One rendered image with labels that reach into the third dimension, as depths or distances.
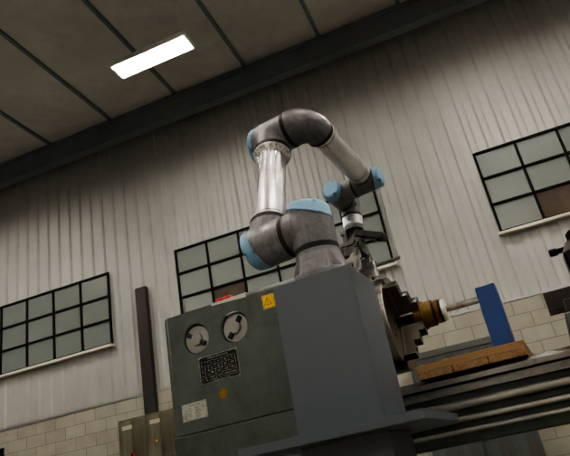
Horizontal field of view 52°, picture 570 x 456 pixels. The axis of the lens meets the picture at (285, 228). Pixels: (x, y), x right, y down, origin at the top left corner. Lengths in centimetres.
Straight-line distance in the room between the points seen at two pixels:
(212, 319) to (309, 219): 64
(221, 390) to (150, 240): 894
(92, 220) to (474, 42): 755
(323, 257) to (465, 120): 838
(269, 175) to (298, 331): 53
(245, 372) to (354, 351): 63
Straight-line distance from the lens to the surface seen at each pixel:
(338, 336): 133
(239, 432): 188
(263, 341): 186
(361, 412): 130
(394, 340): 184
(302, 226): 148
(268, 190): 167
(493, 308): 188
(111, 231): 1134
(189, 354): 200
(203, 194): 1058
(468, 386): 175
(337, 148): 190
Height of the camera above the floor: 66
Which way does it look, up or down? 23 degrees up
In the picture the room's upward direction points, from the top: 11 degrees counter-clockwise
